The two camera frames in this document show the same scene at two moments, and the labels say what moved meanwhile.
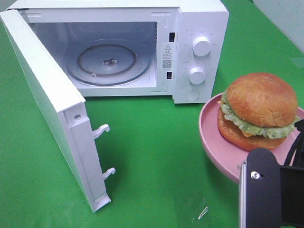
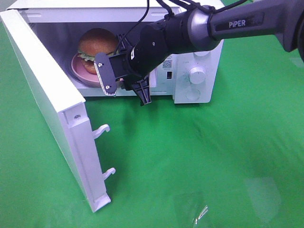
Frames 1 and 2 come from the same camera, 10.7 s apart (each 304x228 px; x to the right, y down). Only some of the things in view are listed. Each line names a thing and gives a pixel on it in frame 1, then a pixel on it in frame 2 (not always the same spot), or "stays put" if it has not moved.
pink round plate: x=227 y=156 -> x=80 y=71
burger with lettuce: x=258 y=111 -> x=92 y=42
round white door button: x=193 y=94 stays put
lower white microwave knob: x=196 y=75 stays put
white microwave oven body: x=187 y=41 stays put
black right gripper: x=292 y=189 -> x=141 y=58
